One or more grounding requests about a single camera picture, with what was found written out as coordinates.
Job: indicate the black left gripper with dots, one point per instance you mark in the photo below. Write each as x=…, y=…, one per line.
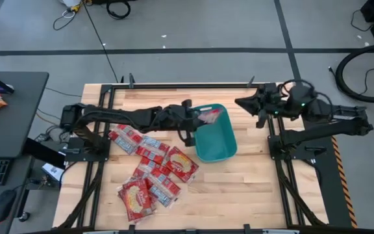
x=187, y=120

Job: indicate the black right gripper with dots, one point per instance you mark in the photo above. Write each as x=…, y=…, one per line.
x=269, y=102

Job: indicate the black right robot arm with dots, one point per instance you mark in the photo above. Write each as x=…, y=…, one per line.
x=330, y=130

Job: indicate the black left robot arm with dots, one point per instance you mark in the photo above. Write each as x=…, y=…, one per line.
x=125, y=117

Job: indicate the teal plastic basket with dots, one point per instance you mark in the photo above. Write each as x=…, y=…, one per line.
x=216, y=143

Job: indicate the black table clamp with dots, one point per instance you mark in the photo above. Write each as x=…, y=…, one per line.
x=132, y=229
x=130, y=81
x=247, y=228

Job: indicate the black plate with hazard stripe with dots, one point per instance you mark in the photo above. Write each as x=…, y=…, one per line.
x=330, y=182

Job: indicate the white labelled box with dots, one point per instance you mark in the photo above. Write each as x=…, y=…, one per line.
x=52, y=170

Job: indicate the black box under desk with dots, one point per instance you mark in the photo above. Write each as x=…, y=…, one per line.
x=44, y=152

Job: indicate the white object on floor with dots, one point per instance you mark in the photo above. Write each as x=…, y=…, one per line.
x=70, y=2

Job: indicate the black desk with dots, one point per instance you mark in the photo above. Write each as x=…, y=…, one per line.
x=18, y=123

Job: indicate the black desk caster wheel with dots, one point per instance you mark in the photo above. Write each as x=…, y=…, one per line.
x=24, y=216

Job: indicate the black computer mouse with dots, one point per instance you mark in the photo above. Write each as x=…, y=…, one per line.
x=3, y=204

